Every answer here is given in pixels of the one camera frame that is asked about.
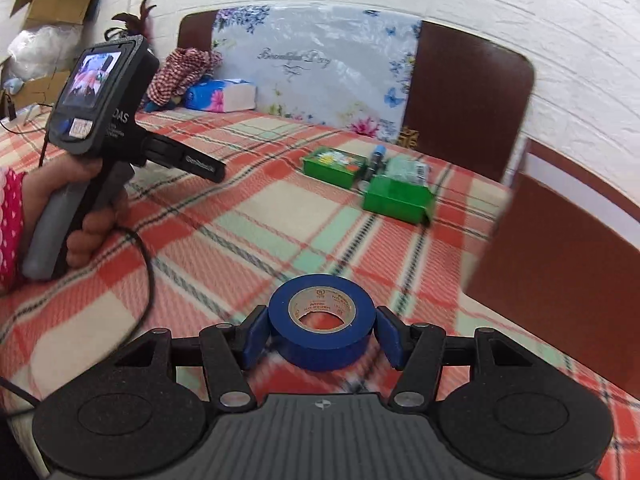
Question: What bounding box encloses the brown wooden headboard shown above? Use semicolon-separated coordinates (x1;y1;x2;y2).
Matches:
177;10;536;183

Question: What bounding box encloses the red checkered cloth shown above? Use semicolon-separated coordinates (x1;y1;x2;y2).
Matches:
145;47;223;111

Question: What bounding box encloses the plaid blanket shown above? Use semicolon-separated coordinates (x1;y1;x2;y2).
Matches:
0;105;640;480

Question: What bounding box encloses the person's left forearm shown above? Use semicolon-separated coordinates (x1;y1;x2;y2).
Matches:
0;165;27;296

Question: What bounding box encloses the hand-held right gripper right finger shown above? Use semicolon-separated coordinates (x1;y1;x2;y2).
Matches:
375;305;528;409

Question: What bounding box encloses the black cable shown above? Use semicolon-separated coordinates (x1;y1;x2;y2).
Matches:
0;225;156;406

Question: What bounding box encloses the brown box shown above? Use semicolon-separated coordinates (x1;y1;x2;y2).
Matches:
465;137;640;411

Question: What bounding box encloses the blue tissue pack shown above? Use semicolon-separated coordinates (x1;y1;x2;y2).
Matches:
182;78;258;113

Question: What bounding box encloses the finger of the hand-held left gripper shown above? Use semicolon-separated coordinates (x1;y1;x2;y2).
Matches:
144;132;227;184

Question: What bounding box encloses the blue tape roll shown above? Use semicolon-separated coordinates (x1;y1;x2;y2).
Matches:
268;274;376;373

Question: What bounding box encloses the person's left hand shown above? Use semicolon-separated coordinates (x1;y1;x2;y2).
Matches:
22;152;132;268

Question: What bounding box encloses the blue capped marker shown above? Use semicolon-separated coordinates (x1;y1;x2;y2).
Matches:
357;145;388;191

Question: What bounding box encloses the dark red feather decoration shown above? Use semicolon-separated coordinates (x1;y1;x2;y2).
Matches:
110;0;158;41

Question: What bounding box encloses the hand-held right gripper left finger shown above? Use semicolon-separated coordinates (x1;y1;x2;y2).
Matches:
114;305;275;408

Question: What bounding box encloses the green plastic tray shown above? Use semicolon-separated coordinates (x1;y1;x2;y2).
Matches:
301;146;368;191
361;157;436;225

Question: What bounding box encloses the white plastic bag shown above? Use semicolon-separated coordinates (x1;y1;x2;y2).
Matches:
7;25;83;81

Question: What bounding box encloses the floral plastic bag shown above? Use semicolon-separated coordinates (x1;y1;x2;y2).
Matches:
210;2;423;138

